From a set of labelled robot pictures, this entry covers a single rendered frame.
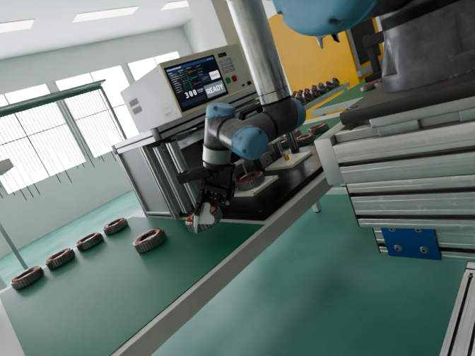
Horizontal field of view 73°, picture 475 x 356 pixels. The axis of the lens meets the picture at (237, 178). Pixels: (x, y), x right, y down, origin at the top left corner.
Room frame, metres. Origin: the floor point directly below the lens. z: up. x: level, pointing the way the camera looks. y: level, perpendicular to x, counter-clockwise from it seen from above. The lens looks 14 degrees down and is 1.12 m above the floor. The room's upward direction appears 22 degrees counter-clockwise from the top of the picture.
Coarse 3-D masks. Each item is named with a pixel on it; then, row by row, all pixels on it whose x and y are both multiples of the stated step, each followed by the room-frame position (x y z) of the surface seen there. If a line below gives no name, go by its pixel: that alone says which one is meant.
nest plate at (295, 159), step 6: (294, 156) 1.35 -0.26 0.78; (300, 156) 1.31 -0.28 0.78; (306, 156) 1.30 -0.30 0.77; (276, 162) 1.37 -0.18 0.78; (282, 162) 1.33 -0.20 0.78; (288, 162) 1.29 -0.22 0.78; (294, 162) 1.26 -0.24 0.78; (270, 168) 1.33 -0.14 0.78; (276, 168) 1.30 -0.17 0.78; (282, 168) 1.28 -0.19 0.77
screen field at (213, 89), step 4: (212, 84) 1.36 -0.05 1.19; (216, 84) 1.38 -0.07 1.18; (220, 84) 1.39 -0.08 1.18; (204, 88) 1.33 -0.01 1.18; (208, 88) 1.34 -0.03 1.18; (212, 88) 1.36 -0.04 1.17; (216, 88) 1.37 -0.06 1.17; (220, 88) 1.38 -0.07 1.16; (224, 88) 1.40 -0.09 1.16; (208, 92) 1.34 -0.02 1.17; (212, 92) 1.35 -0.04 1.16; (216, 92) 1.37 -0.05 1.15; (220, 92) 1.38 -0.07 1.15; (208, 96) 1.33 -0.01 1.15; (212, 96) 1.35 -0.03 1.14
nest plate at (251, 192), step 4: (268, 176) 1.22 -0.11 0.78; (272, 176) 1.19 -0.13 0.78; (276, 176) 1.17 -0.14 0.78; (264, 180) 1.18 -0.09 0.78; (268, 180) 1.16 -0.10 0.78; (272, 180) 1.16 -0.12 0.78; (260, 184) 1.15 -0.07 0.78; (264, 184) 1.13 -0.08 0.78; (268, 184) 1.14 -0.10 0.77; (236, 188) 1.23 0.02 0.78; (252, 188) 1.14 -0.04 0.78; (256, 188) 1.13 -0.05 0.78; (260, 188) 1.11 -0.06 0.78; (264, 188) 1.12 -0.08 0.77; (236, 192) 1.17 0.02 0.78; (240, 192) 1.15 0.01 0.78; (244, 192) 1.13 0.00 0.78; (248, 192) 1.11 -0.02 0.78; (252, 192) 1.09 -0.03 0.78; (256, 192) 1.10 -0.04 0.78; (236, 196) 1.16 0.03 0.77
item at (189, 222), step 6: (210, 210) 0.94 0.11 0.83; (216, 210) 0.89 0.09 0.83; (192, 216) 0.93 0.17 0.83; (216, 216) 0.88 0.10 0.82; (222, 216) 0.90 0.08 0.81; (186, 222) 0.91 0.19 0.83; (192, 222) 0.88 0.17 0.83; (216, 222) 0.88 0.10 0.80; (192, 228) 0.88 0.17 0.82; (204, 228) 0.87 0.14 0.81
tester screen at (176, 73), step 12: (204, 60) 1.37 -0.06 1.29; (168, 72) 1.25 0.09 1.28; (180, 72) 1.28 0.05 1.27; (192, 72) 1.32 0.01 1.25; (204, 72) 1.35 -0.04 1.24; (180, 84) 1.27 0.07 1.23; (192, 84) 1.30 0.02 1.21; (204, 84) 1.34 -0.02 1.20; (180, 96) 1.26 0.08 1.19; (216, 96) 1.36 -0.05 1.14
